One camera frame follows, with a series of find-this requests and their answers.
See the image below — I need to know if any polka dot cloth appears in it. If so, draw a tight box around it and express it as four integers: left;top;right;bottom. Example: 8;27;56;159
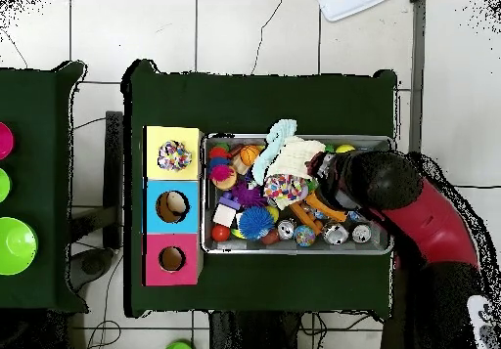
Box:
157;140;194;172
262;173;311;211

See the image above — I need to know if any mint green cloth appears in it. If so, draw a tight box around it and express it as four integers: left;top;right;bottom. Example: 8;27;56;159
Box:
250;118;298;186

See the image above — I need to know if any blue spiky toy with eyes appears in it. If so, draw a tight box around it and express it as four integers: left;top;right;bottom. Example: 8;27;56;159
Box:
237;206;276;241

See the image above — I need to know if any shallow silver mesh bin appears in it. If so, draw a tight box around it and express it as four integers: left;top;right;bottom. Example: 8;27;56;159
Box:
200;133;394;255

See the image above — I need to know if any wooden box with three holes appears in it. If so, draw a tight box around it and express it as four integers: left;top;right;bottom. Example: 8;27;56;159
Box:
141;125;205;287

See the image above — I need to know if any orange plastic building brick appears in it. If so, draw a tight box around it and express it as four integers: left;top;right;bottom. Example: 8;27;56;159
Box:
289;192;348;236

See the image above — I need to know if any orange mini basketball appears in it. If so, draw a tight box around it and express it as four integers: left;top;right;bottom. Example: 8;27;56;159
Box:
239;144;263;167

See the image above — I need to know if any purple spiky toy with eyes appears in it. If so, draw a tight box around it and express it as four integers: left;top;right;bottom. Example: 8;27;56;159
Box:
231;180;269;209

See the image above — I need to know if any dark green tablecloth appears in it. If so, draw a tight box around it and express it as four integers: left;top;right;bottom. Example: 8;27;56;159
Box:
122;59;398;321
0;61;88;313

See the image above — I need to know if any multicolour spiky caterpillar toy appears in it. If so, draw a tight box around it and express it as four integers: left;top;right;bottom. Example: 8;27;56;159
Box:
206;141;239;191

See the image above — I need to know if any wooden cube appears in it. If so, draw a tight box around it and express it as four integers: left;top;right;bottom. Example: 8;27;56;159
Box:
211;203;238;228

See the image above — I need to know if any red ball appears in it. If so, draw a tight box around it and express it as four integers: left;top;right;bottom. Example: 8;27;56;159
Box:
209;224;231;244

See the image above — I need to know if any white tray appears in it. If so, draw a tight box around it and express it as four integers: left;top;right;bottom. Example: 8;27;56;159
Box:
318;0;388;22

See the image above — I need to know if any black stand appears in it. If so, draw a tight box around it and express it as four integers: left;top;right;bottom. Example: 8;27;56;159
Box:
69;109;125;250

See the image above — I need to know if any grey rounded stand foot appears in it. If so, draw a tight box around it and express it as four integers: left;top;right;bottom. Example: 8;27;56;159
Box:
68;246;115;292

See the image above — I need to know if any large green bowl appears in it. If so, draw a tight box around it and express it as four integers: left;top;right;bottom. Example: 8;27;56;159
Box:
0;216;39;277

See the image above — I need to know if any pink bowl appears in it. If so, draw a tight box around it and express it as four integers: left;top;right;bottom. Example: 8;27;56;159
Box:
0;121;16;161

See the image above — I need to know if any small green bowl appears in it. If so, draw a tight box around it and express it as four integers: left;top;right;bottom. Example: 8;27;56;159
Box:
0;167;12;204

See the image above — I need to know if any grey metal post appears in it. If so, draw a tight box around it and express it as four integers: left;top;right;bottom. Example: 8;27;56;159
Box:
406;0;427;154

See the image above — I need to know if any black power cable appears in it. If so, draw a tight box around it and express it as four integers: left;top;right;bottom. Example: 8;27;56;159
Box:
455;183;501;191

